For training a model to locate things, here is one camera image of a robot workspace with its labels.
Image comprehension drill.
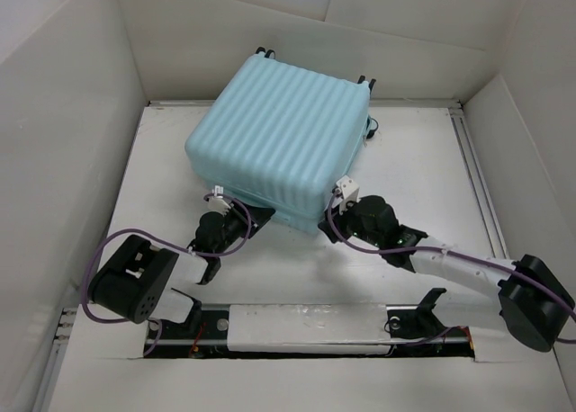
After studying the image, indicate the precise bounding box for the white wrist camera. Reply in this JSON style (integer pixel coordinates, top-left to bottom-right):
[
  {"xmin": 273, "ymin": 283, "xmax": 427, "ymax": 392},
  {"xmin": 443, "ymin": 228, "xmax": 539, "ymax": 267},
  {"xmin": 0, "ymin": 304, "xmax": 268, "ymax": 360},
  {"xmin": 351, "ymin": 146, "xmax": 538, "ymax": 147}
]
[
  {"xmin": 336, "ymin": 175, "xmax": 360, "ymax": 207},
  {"xmin": 207, "ymin": 185, "xmax": 230, "ymax": 211}
]

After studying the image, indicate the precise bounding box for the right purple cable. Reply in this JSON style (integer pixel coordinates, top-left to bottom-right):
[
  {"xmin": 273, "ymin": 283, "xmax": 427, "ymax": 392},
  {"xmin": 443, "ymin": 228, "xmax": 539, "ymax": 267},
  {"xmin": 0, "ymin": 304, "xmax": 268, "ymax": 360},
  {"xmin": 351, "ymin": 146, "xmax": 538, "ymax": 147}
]
[{"xmin": 326, "ymin": 189, "xmax": 576, "ymax": 345}]

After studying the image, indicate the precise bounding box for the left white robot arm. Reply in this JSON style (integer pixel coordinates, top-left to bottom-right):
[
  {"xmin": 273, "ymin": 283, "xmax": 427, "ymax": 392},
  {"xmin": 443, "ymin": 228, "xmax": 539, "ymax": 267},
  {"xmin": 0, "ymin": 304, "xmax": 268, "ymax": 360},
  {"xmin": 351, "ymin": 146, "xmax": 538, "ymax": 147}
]
[{"xmin": 81, "ymin": 199, "xmax": 275, "ymax": 337}]

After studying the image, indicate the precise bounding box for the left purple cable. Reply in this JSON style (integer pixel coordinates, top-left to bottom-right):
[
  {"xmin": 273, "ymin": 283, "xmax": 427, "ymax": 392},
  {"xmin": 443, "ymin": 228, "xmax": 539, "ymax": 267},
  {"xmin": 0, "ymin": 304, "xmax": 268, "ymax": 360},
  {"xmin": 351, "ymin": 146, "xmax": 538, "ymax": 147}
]
[{"xmin": 80, "ymin": 191, "xmax": 254, "ymax": 354}]

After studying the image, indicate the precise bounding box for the light blue hardshell suitcase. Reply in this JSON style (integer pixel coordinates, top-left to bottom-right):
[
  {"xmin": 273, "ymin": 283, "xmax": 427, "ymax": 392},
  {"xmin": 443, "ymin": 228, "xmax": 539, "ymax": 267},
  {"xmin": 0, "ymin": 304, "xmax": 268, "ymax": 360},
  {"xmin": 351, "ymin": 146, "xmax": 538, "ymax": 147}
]
[{"xmin": 184, "ymin": 48, "xmax": 374, "ymax": 235}]

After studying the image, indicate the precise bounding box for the purple cable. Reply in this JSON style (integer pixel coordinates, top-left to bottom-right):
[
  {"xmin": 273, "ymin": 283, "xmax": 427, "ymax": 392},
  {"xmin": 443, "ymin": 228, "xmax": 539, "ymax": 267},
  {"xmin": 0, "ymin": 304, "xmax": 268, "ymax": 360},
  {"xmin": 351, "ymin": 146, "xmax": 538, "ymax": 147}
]
[
  {"xmin": 326, "ymin": 189, "xmax": 576, "ymax": 345},
  {"xmin": 80, "ymin": 191, "xmax": 254, "ymax": 354}
]

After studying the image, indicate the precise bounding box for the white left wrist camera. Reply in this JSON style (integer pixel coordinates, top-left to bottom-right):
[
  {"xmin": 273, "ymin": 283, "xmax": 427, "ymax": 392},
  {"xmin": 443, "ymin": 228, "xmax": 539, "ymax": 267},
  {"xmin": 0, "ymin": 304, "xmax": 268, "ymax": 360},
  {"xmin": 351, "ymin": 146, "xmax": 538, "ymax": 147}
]
[{"xmin": 207, "ymin": 185, "xmax": 230, "ymax": 211}]

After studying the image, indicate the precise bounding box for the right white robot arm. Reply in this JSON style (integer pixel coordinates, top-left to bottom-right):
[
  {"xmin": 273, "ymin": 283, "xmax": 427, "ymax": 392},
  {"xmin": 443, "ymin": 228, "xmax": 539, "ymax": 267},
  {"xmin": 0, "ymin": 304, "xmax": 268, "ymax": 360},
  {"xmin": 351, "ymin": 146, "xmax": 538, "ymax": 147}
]
[{"xmin": 318, "ymin": 195, "xmax": 575, "ymax": 352}]

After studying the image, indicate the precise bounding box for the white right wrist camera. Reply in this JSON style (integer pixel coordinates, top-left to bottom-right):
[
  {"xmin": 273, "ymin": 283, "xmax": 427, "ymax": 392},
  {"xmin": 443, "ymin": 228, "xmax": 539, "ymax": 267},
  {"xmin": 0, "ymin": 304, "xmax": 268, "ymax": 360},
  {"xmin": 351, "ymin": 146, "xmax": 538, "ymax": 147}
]
[{"xmin": 336, "ymin": 175, "xmax": 360, "ymax": 207}]

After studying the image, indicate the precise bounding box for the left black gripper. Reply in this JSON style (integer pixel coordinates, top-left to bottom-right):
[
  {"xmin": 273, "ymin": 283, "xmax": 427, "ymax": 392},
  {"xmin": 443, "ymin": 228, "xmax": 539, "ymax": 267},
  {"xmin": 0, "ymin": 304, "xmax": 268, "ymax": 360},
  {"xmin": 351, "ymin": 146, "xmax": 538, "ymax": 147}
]
[{"xmin": 213, "ymin": 199, "xmax": 274, "ymax": 256}]

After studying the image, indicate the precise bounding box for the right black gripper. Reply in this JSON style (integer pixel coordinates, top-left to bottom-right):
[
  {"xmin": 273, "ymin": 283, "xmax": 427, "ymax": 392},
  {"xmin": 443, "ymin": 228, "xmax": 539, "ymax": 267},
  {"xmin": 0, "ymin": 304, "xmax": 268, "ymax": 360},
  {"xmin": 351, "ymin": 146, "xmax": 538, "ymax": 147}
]
[{"xmin": 317, "ymin": 194, "xmax": 383, "ymax": 248}]

